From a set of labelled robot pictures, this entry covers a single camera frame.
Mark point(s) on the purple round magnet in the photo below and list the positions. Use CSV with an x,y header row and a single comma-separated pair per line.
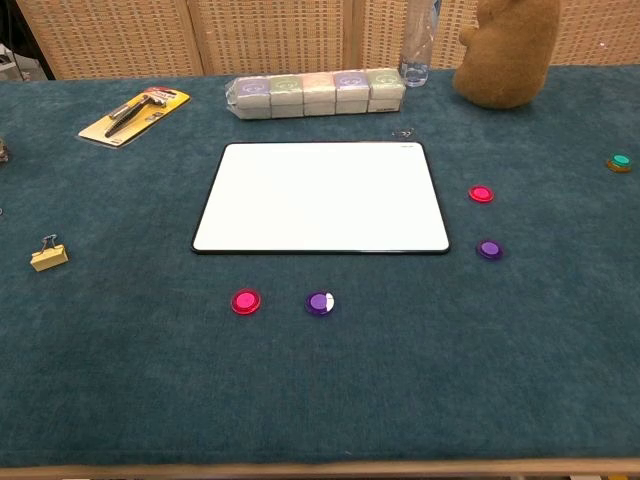
x,y
489,249
318,303

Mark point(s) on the red round magnet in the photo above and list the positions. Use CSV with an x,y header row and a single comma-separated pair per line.
x,y
245,301
481,194

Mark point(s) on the white magnetic board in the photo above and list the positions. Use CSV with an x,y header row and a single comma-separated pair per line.
x,y
320,200

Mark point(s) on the teal table cloth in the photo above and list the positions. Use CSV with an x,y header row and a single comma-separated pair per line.
x,y
320,375

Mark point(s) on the silver paper clip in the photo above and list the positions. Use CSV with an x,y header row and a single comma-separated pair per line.
x,y
402,133

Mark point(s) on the wrapped pack of pastel boxes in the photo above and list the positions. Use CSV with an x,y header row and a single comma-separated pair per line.
x,y
320,95

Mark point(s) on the clear plastic water bottle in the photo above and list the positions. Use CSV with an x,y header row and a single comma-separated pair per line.
x,y
417,45

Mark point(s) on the razor in yellow blister pack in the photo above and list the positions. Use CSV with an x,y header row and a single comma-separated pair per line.
x,y
135,116

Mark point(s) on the brown plush toy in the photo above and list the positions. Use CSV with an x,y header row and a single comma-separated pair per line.
x,y
507,55

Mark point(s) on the yellow binder clip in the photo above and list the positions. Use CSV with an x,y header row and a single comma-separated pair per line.
x,y
49,258

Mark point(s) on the wicker folding screen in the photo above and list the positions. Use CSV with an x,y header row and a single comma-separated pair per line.
x,y
125,35

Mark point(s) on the teal round magnet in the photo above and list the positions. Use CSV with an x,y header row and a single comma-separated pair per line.
x,y
621,160

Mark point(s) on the clear jar of binder clips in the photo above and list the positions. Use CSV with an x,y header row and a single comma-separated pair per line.
x,y
2,150

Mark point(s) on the black diagonal pole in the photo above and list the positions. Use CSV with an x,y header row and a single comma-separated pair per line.
x,y
31,40

